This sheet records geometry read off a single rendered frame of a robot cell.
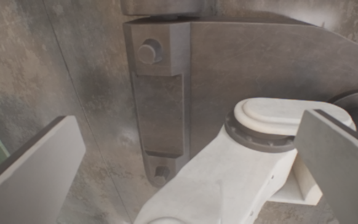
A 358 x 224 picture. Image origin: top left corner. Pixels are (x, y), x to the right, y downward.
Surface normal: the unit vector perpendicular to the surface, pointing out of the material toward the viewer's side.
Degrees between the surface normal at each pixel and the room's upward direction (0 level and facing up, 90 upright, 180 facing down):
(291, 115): 90
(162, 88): 0
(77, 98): 0
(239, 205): 90
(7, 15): 0
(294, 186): 90
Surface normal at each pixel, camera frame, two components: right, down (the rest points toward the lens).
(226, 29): -0.18, 0.51
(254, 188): -0.02, -0.86
